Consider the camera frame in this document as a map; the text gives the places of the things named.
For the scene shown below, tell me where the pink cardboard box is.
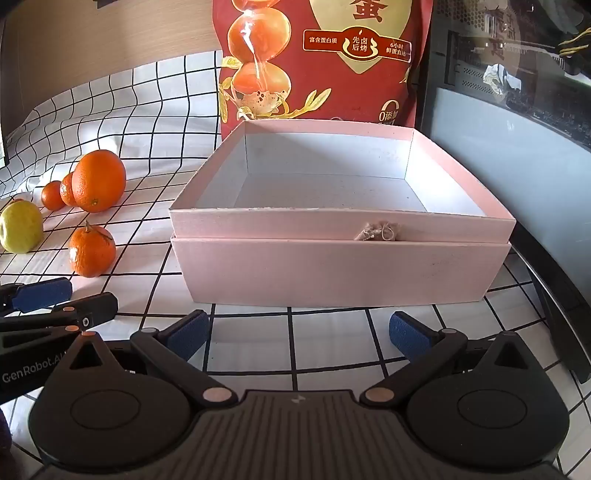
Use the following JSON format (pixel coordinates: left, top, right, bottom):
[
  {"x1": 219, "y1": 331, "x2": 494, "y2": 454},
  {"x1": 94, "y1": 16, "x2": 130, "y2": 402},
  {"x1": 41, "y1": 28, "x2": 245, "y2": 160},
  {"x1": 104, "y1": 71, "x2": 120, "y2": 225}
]
[{"x1": 168, "y1": 119, "x2": 517, "y2": 306}]

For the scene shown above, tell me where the red orange-print carton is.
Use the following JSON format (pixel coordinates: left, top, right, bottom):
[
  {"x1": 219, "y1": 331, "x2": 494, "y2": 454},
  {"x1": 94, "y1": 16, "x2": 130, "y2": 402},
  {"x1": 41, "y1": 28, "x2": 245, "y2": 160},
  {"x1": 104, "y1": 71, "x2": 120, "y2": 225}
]
[{"x1": 217, "y1": 0, "x2": 432, "y2": 141}]

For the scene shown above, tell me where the twine bow tag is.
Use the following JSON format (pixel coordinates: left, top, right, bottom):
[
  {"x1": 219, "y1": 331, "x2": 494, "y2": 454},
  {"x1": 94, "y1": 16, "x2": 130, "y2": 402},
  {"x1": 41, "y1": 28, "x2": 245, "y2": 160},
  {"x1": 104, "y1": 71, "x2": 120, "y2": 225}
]
[{"x1": 355, "y1": 222, "x2": 400, "y2": 242}]

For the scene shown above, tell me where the black glass-panel computer case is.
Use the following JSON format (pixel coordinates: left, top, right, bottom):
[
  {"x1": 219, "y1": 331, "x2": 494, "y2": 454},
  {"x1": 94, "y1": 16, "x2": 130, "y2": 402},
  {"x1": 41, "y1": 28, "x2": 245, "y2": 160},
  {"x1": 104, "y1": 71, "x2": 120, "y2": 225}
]
[{"x1": 416, "y1": 0, "x2": 591, "y2": 384}]

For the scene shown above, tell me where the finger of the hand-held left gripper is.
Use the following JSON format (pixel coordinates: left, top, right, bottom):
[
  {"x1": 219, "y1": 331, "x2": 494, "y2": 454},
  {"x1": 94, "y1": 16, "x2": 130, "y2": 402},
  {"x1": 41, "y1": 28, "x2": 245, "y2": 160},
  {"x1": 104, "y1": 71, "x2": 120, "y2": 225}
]
[
  {"x1": 0, "y1": 293, "x2": 118, "y2": 349},
  {"x1": 0, "y1": 278, "x2": 73, "y2": 317}
]

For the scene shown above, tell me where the small tangerine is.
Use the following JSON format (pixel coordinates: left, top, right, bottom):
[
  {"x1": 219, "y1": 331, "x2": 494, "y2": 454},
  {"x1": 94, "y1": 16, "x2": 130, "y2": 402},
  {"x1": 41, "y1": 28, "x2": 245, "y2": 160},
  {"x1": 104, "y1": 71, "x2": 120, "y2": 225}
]
[
  {"x1": 60, "y1": 172, "x2": 79, "y2": 207},
  {"x1": 41, "y1": 181, "x2": 65, "y2": 211}
]

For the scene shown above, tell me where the tangerine with stem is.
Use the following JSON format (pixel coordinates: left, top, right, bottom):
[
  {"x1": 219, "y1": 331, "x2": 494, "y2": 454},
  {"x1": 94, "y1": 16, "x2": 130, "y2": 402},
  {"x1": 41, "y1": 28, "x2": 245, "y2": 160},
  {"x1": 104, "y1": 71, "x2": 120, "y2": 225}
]
[{"x1": 69, "y1": 222, "x2": 116, "y2": 278}]

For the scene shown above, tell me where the white black-grid tablecloth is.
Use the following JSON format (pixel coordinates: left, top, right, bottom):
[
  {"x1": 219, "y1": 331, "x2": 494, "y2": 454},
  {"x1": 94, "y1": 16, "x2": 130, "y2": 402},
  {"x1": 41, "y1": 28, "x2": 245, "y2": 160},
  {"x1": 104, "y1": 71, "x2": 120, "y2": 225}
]
[{"x1": 0, "y1": 50, "x2": 591, "y2": 480}]

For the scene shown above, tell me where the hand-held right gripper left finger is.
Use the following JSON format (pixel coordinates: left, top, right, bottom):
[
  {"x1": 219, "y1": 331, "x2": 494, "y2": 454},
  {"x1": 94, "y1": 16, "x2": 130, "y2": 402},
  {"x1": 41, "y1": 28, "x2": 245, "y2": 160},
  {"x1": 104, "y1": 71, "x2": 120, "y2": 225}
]
[{"x1": 69, "y1": 310, "x2": 236, "y2": 409}]

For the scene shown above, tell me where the green apple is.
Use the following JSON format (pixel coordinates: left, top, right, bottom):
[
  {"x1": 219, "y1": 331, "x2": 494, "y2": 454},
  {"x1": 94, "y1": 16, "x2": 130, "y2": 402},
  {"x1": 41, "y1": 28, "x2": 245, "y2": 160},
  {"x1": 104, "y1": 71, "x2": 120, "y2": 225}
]
[{"x1": 0, "y1": 199, "x2": 44, "y2": 254}]

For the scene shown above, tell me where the large orange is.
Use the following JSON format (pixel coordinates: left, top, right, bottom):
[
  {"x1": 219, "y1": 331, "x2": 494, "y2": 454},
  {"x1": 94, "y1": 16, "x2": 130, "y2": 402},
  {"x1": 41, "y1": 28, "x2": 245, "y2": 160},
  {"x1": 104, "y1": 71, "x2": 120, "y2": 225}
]
[{"x1": 71, "y1": 150, "x2": 127, "y2": 213}]

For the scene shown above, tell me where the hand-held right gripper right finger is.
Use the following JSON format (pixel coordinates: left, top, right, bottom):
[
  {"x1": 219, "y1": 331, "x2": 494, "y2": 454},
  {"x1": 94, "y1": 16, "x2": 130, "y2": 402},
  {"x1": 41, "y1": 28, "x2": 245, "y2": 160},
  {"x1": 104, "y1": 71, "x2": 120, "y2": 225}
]
[{"x1": 360, "y1": 311, "x2": 529, "y2": 409}]

